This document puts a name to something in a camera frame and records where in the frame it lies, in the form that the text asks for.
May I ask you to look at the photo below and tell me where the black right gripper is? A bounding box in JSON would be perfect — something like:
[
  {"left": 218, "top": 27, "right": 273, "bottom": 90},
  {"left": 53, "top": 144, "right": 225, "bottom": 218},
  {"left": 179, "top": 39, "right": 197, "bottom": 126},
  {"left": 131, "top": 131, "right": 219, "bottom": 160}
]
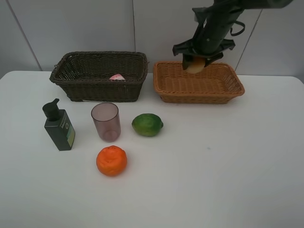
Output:
[{"left": 172, "top": 9, "right": 236, "bottom": 70}]

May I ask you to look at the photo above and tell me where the red yellow peach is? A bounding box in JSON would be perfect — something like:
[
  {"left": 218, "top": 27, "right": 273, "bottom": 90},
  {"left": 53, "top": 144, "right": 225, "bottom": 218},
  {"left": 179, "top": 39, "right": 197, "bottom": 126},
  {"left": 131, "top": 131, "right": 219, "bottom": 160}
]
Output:
[{"left": 186, "top": 56, "right": 205, "bottom": 74}]

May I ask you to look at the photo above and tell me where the pink bottle white cap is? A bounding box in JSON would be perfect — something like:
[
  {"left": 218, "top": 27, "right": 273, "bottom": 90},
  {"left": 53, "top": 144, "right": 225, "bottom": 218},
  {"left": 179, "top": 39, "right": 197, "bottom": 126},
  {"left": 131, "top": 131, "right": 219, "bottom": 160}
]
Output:
[{"left": 109, "top": 74, "right": 125, "bottom": 81}]

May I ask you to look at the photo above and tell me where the green lime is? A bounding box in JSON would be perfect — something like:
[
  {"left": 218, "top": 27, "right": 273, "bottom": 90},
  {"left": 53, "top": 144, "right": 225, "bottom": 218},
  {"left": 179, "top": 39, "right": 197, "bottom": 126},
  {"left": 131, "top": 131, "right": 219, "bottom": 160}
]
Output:
[{"left": 132, "top": 114, "right": 164, "bottom": 137}]

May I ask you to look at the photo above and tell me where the translucent purple plastic cup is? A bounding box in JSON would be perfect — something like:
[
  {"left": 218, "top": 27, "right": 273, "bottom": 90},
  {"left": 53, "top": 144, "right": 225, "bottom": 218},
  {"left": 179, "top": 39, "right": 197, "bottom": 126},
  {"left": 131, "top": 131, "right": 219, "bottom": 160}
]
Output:
[{"left": 91, "top": 102, "right": 121, "bottom": 143}]

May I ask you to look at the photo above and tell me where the orange tangerine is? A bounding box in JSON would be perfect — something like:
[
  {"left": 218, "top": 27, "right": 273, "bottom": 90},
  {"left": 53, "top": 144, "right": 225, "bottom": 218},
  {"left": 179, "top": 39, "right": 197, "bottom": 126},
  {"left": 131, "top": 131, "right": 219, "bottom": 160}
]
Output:
[{"left": 96, "top": 145, "right": 127, "bottom": 177}]

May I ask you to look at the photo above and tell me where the dark green pump bottle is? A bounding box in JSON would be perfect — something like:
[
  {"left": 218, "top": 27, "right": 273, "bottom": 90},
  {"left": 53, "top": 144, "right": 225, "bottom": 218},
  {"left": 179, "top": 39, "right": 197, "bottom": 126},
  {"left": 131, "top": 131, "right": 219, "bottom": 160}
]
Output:
[{"left": 42, "top": 98, "right": 76, "bottom": 151}]

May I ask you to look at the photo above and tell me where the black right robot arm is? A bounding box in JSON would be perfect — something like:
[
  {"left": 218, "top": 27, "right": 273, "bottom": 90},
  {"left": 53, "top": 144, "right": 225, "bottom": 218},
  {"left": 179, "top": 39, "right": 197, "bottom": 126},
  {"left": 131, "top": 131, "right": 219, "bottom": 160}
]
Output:
[{"left": 172, "top": 0, "right": 291, "bottom": 74}]

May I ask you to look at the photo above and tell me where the light orange wicker basket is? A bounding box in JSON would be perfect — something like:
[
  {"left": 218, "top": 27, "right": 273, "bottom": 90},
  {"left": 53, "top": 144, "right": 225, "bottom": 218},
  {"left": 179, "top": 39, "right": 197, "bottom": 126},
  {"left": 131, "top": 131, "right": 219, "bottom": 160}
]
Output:
[{"left": 153, "top": 61, "right": 245, "bottom": 104}]

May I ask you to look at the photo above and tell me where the dark brown wicker basket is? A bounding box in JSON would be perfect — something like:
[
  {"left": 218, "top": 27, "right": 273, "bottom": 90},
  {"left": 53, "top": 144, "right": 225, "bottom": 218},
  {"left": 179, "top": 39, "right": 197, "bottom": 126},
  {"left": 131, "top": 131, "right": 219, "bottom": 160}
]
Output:
[{"left": 49, "top": 51, "right": 148, "bottom": 103}]

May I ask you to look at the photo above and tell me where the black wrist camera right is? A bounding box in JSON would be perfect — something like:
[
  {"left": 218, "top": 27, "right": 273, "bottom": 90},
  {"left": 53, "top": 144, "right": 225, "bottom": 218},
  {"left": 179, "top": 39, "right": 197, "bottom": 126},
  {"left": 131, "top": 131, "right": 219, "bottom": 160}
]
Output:
[{"left": 192, "top": 7, "right": 209, "bottom": 24}]

